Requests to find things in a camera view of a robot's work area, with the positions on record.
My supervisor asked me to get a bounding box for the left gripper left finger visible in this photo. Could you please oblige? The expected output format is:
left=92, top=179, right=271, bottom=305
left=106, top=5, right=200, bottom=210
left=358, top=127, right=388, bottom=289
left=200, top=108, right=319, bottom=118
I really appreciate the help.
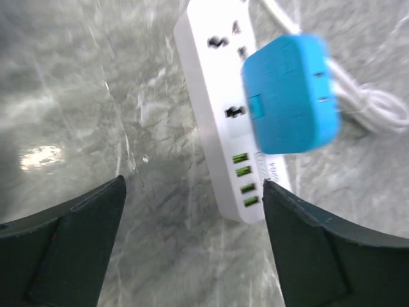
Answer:
left=1, top=175, right=127, bottom=306

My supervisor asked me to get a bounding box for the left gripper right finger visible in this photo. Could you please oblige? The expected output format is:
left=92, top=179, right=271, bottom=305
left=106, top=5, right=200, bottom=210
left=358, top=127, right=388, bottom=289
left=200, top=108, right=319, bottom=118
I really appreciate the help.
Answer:
left=263, top=180, right=408, bottom=306

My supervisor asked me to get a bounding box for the blue plug adapter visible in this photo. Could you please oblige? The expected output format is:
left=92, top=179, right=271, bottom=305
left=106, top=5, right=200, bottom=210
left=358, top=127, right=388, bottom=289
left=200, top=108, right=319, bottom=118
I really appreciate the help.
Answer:
left=242, top=34, right=341, bottom=155

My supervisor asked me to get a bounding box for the white power strip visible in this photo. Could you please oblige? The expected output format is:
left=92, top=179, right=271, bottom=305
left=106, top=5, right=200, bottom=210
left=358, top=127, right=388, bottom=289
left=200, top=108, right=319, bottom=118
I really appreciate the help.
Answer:
left=174, top=0, right=291, bottom=224

